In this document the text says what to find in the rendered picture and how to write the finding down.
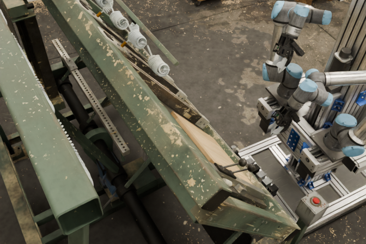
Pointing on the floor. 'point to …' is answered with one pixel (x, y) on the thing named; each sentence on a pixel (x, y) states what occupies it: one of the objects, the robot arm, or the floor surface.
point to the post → (299, 232)
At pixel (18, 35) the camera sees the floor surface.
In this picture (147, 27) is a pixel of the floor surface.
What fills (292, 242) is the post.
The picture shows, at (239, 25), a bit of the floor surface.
